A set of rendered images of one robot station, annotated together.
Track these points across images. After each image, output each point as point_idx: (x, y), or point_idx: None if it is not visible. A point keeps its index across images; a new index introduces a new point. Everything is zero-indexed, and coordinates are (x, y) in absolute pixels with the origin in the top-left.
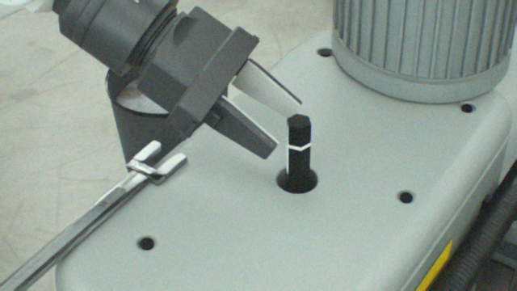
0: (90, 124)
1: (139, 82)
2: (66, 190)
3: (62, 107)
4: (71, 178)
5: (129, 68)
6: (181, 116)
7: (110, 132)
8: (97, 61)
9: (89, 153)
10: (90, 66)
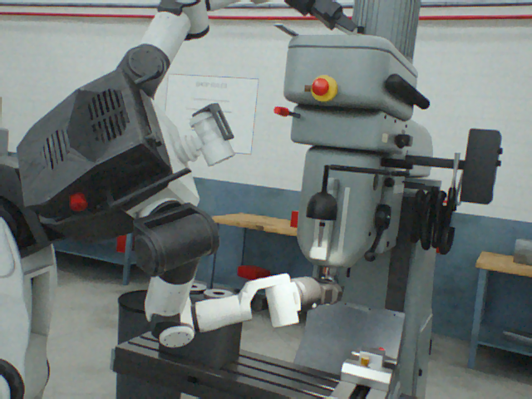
0: (77, 368)
1: (314, 4)
2: (60, 398)
3: (54, 359)
4: (63, 392)
5: (304, 12)
6: (331, 7)
7: (92, 371)
8: (79, 340)
9: (77, 381)
10: (75, 342)
